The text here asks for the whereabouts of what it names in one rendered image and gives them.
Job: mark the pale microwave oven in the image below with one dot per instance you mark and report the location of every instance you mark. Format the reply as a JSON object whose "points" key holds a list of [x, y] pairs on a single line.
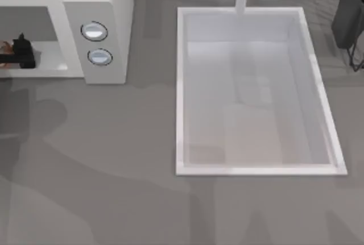
{"points": [[116, 29]]}

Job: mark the white sink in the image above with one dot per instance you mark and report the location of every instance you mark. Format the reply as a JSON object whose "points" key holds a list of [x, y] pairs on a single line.
{"points": [[256, 114]]}

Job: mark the large round microwave knob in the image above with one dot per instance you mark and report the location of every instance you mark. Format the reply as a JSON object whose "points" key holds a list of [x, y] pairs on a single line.
{"points": [[94, 31]]}

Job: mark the small round microwave knob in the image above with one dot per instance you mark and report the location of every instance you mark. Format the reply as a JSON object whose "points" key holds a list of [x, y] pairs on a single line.
{"points": [[99, 57]]}

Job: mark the orange brown object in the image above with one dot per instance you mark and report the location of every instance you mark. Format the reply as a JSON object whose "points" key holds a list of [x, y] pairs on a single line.
{"points": [[6, 46]]}

